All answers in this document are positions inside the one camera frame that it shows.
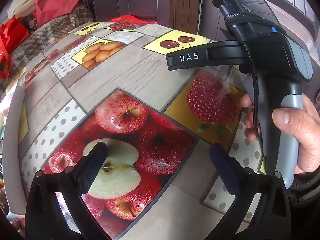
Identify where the fruit print tablecloth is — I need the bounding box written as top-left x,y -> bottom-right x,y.
0,16 -> 270,240

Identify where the cream foam roll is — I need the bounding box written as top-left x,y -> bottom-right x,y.
7,0 -> 38,19

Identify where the person's right forearm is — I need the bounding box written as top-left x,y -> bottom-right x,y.
286,165 -> 320,208

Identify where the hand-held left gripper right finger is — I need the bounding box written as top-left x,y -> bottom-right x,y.
209,143 -> 292,240

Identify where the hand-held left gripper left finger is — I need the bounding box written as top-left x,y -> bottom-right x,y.
24,141 -> 111,240

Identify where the red tote bag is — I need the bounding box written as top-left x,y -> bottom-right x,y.
0,16 -> 31,79

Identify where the plaid cloth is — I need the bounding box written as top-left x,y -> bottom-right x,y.
0,5 -> 94,95

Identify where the black braided cable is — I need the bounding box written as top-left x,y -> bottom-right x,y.
240,39 -> 262,141

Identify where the person's right hand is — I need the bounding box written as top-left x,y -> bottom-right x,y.
240,93 -> 320,176

